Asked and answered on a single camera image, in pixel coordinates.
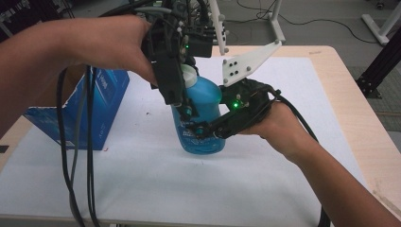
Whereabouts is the white stand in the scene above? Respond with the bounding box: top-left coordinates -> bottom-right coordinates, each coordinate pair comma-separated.
267,0 -> 288,44
361,0 -> 401,45

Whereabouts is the black metal frame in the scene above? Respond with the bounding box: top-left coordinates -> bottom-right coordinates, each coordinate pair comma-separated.
355,27 -> 401,99

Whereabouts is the dark equipment rack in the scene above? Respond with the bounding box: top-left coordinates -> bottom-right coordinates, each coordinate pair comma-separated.
0,0 -> 75,42

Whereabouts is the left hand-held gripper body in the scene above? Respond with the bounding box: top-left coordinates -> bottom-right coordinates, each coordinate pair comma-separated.
138,0 -> 231,108

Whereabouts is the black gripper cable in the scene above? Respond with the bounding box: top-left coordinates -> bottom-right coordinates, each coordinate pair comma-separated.
85,65 -> 102,227
268,88 -> 331,227
56,67 -> 86,227

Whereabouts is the person's left hand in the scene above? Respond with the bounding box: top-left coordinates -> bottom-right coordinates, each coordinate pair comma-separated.
62,14 -> 159,89

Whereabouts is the white bottle cap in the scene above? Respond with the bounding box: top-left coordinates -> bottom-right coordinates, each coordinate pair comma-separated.
180,63 -> 200,89

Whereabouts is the blue cardboard box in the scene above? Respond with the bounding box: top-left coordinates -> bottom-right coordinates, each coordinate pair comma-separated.
23,67 -> 131,151

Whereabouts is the blue plastic bottle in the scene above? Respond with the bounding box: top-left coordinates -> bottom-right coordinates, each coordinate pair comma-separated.
170,75 -> 227,155

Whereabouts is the person's right hand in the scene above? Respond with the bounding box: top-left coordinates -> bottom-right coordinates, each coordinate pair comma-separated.
238,101 -> 317,165

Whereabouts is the white table mat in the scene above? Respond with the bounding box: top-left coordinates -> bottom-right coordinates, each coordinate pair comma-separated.
0,56 -> 368,227

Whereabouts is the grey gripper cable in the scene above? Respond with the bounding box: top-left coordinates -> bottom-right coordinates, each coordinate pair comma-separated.
69,70 -> 89,221

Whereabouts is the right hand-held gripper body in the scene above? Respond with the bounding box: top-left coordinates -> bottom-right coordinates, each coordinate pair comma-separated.
214,40 -> 283,140

